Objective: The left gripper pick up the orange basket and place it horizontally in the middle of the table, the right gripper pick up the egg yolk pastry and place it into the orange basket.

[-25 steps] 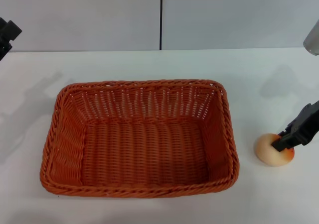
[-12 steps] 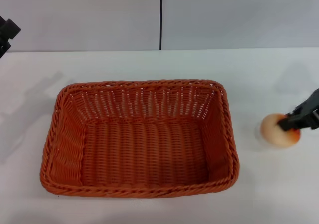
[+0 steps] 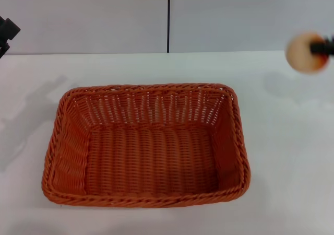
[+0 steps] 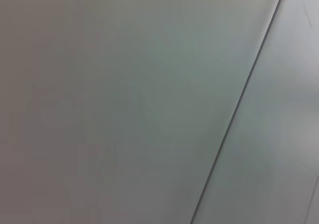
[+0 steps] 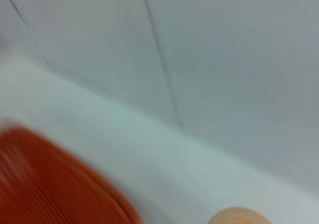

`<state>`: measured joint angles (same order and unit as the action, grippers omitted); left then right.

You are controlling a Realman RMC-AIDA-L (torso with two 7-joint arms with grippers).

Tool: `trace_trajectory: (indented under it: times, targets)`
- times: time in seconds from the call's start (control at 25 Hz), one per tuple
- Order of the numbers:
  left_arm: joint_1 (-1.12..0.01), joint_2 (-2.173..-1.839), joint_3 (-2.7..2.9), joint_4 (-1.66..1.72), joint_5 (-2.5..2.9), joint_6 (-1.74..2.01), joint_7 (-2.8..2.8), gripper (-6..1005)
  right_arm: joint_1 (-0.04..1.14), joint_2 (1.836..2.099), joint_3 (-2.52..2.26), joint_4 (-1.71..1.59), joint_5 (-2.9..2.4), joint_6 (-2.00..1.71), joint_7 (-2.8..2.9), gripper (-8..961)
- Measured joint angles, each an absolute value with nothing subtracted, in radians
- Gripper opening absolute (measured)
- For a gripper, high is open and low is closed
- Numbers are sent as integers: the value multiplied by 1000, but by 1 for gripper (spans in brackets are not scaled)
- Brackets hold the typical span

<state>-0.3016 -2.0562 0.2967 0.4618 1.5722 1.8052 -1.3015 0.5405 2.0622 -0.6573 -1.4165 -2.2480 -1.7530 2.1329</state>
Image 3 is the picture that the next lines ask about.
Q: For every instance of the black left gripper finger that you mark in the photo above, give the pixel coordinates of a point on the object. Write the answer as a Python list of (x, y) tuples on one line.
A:
[(3, 48), (9, 30)]

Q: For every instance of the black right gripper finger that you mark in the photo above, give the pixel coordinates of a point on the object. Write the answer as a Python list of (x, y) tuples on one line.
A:
[(322, 47)]

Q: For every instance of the round bread bun toy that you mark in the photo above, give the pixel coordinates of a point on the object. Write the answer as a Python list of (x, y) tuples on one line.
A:
[(298, 54)]

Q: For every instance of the orange woven plastic basket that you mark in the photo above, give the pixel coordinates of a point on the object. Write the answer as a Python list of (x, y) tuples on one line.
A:
[(151, 151)]

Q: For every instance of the black vertical wall strip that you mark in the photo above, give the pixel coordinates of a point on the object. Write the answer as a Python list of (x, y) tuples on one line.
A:
[(168, 18)]

